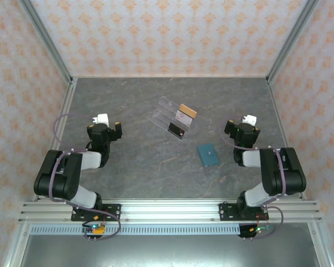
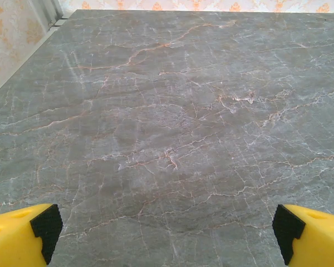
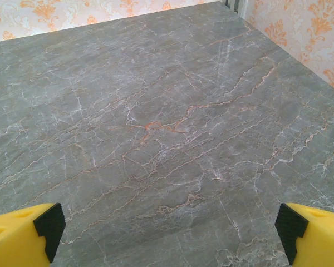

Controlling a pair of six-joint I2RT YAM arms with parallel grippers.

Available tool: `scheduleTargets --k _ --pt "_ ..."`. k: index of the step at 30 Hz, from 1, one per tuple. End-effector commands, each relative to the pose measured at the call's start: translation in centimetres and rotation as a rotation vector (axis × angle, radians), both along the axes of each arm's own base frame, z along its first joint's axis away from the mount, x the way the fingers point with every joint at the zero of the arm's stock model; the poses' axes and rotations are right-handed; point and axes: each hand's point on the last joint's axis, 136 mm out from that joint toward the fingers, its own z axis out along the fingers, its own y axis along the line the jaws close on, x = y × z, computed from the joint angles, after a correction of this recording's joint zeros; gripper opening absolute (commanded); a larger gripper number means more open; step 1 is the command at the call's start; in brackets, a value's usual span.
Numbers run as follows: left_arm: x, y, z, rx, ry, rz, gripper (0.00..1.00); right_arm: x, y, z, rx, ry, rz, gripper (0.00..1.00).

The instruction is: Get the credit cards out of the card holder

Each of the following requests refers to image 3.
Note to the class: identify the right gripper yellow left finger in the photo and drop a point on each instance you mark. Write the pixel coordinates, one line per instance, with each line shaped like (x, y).
(14, 242)

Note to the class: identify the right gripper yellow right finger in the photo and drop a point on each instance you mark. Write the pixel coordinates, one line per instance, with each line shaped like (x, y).
(323, 242)

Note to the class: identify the aluminium frame corner post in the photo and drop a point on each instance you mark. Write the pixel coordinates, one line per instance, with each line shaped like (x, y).
(240, 4)

